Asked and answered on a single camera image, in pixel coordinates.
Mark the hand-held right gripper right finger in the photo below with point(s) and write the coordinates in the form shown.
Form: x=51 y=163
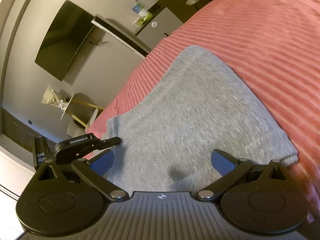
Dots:
x=221 y=162

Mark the grey pants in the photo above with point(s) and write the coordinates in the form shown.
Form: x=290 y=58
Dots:
x=187 y=117

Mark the pink ribbed blanket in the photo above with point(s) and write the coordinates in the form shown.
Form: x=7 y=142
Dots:
x=262 y=42

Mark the green plant decoration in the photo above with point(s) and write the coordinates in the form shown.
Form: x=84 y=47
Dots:
x=143 y=20

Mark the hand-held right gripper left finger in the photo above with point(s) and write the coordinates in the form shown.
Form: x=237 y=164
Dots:
x=103 y=161

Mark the black wall television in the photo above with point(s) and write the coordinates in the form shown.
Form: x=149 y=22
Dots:
x=65 y=40

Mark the white standing air conditioner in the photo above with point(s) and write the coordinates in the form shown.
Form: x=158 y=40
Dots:
x=122 y=37

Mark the round tiered side table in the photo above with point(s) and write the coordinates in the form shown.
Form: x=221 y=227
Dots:
x=75 y=105

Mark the grey drawer cabinet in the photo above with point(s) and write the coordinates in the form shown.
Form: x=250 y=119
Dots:
x=160 y=22

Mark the blue box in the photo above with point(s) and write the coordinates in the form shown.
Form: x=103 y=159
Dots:
x=140 y=8

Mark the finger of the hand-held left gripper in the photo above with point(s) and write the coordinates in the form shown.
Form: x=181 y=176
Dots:
x=111 y=141

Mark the wrapped flower bouquet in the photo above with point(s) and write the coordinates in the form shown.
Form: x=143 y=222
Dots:
x=53 y=97

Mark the black speaker box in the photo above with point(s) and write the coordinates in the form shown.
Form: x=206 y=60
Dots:
x=41 y=152

